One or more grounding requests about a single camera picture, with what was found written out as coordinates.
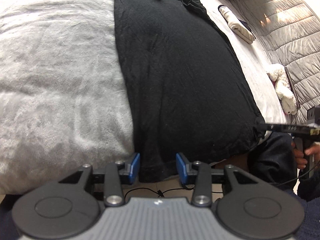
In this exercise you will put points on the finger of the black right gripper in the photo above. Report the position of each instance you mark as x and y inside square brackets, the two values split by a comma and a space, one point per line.
[285, 128]

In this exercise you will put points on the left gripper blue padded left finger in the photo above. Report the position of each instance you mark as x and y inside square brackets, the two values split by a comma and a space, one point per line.
[129, 170]

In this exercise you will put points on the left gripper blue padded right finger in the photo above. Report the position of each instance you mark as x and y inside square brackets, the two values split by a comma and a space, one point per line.
[187, 171]

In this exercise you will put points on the black t-shirt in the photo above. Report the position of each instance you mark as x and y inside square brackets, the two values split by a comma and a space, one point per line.
[185, 85]

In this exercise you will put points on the person's right hand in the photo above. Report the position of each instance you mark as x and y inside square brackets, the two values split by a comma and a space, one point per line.
[313, 150]

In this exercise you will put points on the person's dark trousers leg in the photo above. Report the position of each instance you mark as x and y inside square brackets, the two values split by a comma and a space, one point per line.
[273, 161]

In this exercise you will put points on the white plush toy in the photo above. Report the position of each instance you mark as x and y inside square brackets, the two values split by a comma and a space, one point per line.
[277, 74]

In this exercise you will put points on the grey quilted headboard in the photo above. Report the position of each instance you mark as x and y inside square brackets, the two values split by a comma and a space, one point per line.
[289, 32]

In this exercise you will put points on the grey bed sheet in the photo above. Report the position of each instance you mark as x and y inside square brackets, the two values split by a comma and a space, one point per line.
[63, 98]

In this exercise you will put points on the folded cream and navy garment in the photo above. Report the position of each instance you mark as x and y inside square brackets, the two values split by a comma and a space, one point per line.
[238, 26]

